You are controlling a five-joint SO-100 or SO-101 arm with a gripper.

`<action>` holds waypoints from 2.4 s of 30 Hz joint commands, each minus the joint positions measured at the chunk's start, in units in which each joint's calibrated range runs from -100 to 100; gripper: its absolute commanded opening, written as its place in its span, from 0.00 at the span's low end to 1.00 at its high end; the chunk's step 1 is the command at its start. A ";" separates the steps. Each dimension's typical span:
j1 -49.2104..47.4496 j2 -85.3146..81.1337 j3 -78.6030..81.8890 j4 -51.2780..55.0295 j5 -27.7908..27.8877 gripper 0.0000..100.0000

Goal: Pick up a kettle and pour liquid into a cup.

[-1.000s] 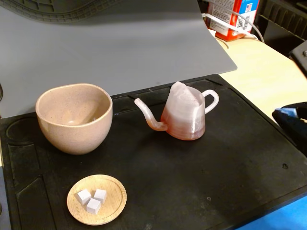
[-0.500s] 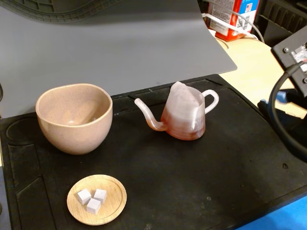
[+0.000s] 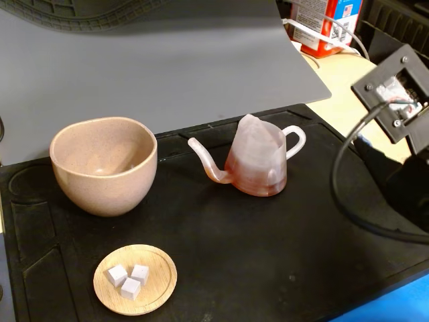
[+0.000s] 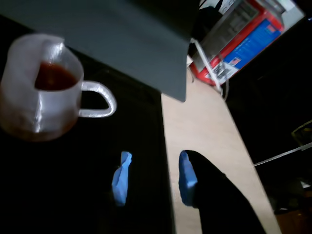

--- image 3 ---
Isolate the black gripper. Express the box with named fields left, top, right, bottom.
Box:
left=353, top=133, right=429, bottom=233

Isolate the translucent pink plastic kettle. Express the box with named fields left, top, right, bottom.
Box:
left=187, top=113, right=308, bottom=198

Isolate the black slotted rack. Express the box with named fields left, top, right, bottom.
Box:
left=355, top=0, right=429, bottom=68

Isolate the red white cardboard box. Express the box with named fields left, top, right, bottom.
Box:
left=288, top=0, right=363, bottom=60

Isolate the blue sheet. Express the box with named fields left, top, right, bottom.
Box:
left=326, top=273, right=429, bottom=322

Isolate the black silicone work mat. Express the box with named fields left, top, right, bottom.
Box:
left=0, top=103, right=429, bottom=322

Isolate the grey silicone mat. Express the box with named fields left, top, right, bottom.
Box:
left=0, top=0, right=332, bottom=167

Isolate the round wooden coaster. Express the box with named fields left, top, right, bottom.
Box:
left=93, top=244, right=178, bottom=317

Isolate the small white cube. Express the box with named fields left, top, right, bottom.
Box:
left=129, top=264, right=150, bottom=286
left=107, top=264, right=129, bottom=288
left=119, top=277, right=141, bottom=301

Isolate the beige ceramic bowl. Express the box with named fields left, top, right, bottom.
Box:
left=49, top=116, right=158, bottom=218

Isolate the black camera module plate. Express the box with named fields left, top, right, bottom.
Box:
left=351, top=43, right=429, bottom=156

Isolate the grey braided cable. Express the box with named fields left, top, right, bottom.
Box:
left=323, top=15, right=370, bottom=61

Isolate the white flat strap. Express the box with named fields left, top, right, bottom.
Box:
left=281, top=18, right=359, bottom=55

